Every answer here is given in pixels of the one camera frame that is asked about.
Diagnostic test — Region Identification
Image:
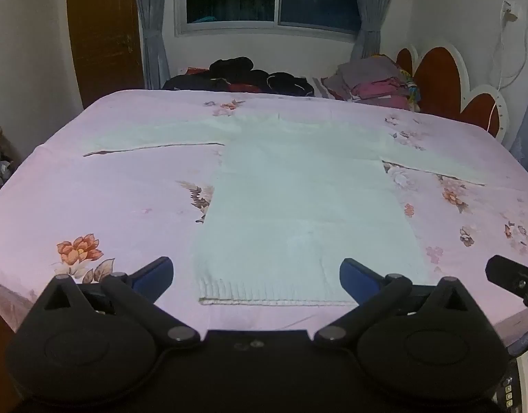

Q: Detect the white knit sweater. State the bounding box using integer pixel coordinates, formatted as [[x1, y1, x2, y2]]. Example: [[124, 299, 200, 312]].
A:
[[87, 116, 484, 306]]

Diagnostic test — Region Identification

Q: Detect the stack of folded clothes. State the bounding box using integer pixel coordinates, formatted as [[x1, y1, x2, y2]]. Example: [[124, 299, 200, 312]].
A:
[[312, 54, 421, 112]]

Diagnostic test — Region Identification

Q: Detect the pile of black clothes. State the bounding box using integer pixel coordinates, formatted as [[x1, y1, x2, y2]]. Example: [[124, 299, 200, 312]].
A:
[[162, 56, 314, 97]]

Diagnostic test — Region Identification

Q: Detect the pink floral bedsheet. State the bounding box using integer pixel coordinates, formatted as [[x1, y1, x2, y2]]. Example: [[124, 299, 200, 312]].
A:
[[0, 91, 528, 341]]

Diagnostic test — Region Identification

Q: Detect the red heart headboard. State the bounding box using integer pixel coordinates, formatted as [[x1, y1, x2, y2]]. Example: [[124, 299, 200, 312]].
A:
[[395, 42, 509, 142]]

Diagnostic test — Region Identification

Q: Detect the brown wooden door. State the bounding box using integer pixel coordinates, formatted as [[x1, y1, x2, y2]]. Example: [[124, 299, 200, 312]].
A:
[[66, 0, 144, 107]]

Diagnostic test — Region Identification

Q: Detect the left grey curtain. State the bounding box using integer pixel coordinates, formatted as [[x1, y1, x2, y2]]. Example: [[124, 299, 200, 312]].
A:
[[136, 0, 170, 89]]

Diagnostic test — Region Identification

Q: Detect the white charger cable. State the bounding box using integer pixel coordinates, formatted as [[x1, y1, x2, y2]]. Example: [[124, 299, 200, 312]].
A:
[[487, 0, 528, 133]]

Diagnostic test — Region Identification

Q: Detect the window with white frame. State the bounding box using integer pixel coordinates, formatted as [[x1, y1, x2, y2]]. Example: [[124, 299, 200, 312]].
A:
[[174, 0, 361, 38]]

